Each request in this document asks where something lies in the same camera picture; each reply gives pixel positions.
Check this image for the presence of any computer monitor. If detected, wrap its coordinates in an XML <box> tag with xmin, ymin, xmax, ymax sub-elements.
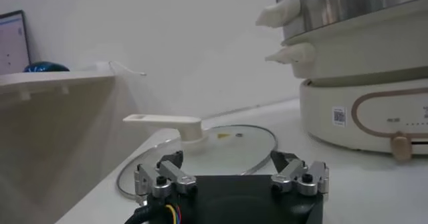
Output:
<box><xmin>0</xmin><ymin>9</ymin><xmax>31</xmax><ymax>76</ymax></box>

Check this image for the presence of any blue computer mouse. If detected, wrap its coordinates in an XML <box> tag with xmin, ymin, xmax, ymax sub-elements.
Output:
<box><xmin>23</xmin><ymin>61</ymin><xmax>70</xmax><ymax>73</ymax></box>

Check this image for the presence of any glass lid with white handle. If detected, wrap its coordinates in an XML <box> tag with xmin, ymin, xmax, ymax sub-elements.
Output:
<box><xmin>116</xmin><ymin>113</ymin><xmax>279</xmax><ymax>201</ymax></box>

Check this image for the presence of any thin white stick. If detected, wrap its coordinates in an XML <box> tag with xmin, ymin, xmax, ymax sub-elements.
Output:
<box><xmin>108</xmin><ymin>60</ymin><xmax>147</xmax><ymax>77</ymax></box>

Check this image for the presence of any coloured wire bundle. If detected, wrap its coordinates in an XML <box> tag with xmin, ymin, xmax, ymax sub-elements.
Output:
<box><xmin>165</xmin><ymin>204</ymin><xmax>182</xmax><ymax>224</ymax></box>

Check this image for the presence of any white wall shelf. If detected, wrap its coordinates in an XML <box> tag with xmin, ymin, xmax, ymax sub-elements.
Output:
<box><xmin>0</xmin><ymin>70</ymin><xmax>116</xmax><ymax>104</ymax></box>

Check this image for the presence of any cream electric cooker base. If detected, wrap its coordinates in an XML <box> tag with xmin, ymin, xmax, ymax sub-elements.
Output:
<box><xmin>300</xmin><ymin>78</ymin><xmax>428</xmax><ymax>162</ymax></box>

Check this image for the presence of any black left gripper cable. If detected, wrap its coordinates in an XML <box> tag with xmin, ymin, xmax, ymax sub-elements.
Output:
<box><xmin>124</xmin><ymin>204</ymin><xmax>158</xmax><ymax>224</ymax></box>

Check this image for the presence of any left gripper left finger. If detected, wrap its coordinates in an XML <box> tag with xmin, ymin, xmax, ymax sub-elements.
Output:
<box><xmin>133</xmin><ymin>150</ymin><xmax>198</xmax><ymax>207</ymax></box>

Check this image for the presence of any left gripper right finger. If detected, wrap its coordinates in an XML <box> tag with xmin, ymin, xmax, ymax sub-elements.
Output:
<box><xmin>270</xmin><ymin>150</ymin><xmax>330</xmax><ymax>197</ymax></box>

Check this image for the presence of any cream cooking pot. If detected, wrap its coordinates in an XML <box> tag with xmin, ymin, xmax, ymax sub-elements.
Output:
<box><xmin>265</xmin><ymin>0</ymin><xmax>428</xmax><ymax>79</ymax></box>

